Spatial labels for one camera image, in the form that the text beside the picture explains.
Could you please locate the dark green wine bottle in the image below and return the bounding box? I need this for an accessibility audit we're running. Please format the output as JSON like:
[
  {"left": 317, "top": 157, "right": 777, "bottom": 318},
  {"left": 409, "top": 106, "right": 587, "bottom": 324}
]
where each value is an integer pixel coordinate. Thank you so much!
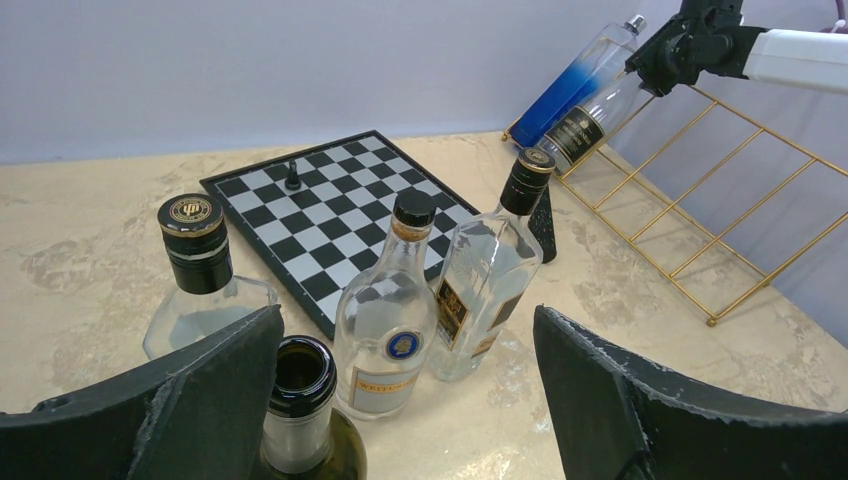
[{"left": 249, "top": 335, "right": 367, "bottom": 480}]

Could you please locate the clear bottle black label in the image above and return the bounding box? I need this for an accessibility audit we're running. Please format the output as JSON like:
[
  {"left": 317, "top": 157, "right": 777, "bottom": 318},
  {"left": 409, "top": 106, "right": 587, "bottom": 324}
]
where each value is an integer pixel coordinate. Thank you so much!
[{"left": 536, "top": 71, "right": 642, "bottom": 175}]

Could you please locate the black white chessboard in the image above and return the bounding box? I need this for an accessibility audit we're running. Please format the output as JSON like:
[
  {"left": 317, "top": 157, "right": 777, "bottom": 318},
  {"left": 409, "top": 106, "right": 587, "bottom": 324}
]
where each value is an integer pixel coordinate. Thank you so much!
[{"left": 200, "top": 130, "right": 479, "bottom": 338}]

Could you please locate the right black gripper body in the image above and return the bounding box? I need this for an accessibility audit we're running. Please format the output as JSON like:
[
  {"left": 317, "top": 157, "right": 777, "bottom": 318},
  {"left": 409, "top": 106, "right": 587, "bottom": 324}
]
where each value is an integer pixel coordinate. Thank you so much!
[{"left": 625, "top": 16, "right": 734, "bottom": 97}]

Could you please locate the clear square bottle gold label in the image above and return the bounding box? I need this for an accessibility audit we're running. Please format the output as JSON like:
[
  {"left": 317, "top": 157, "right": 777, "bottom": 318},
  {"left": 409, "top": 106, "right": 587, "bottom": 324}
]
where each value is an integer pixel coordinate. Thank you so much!
[{"left": 143, "top": 193, "right": 279, "bottom": 360}]

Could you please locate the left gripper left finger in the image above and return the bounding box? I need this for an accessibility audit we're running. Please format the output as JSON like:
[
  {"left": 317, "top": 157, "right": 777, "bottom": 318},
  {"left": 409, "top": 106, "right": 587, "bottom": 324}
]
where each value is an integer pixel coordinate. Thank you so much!
[{"left": 1, "top": 305, "right": 284, "bottom": 479}]

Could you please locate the round clear bottle blue seal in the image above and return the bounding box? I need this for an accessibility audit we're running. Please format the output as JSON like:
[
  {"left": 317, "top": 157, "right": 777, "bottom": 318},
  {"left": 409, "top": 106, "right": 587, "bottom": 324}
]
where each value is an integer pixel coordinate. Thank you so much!
[{"left": 333, "top": 188, "right": 437, "bottom": 420}]

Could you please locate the blue clear tall bottle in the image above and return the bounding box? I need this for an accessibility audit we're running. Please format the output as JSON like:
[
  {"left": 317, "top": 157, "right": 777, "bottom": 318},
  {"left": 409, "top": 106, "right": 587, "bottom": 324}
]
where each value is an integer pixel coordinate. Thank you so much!
[{"left": 502, "top": 14, "right": 647, "bottom": 147}]

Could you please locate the gold wire wine rack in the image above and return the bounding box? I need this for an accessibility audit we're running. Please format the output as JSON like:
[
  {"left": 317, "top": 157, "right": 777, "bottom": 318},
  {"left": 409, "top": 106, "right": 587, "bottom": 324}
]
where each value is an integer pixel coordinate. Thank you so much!
[{"left": 501, "top": 86, "right": 848, "bottom": 329}]

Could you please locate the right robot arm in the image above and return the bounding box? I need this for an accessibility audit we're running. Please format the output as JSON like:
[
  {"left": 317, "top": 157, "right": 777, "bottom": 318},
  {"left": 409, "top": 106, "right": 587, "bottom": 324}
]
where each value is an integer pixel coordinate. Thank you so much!
[{"left": 624, "top": 1, "right": 847, "bottom": 97}]

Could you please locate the clear square bottle black cap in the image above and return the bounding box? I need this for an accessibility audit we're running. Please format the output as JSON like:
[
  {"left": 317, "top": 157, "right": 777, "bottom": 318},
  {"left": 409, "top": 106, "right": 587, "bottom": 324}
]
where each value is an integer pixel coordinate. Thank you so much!
[{"left": 428, "top": 147, "right": 555, "bottom": 382}]

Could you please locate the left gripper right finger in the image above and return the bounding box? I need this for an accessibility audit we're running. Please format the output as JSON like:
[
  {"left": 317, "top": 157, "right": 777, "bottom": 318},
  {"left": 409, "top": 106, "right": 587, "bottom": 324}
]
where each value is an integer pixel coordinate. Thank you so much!
[{"left": 533, "top": 305, "right": 847, "bottom": 479}]

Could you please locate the black chess pawn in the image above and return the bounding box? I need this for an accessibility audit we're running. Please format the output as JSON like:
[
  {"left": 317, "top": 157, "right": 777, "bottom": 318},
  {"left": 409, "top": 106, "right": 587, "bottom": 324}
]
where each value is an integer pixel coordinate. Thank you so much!
[{"left": 284, "top": 159, "right": 302, "bottom": 191}]

